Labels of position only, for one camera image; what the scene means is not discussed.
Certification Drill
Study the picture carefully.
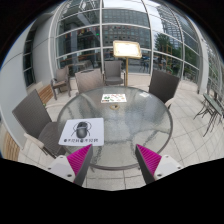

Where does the black computer mouse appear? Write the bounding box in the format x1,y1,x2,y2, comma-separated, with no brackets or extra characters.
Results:
75,121,92,139

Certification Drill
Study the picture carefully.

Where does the wooden slatted bench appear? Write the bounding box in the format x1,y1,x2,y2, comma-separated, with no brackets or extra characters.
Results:
36,83,54,106
2,131,21,163

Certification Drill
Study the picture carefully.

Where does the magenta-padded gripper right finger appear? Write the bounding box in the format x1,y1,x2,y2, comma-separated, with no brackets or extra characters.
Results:
134,143,183,185

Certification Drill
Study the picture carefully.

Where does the gold menu stand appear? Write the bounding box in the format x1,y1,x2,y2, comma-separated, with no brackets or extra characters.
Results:
112,40,143,87

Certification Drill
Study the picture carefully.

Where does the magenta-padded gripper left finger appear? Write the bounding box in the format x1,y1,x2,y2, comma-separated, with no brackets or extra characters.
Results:
44,143,94,187

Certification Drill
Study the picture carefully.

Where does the colourful printed menu card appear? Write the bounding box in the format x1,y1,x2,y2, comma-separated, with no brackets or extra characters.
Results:
100,93,128,104

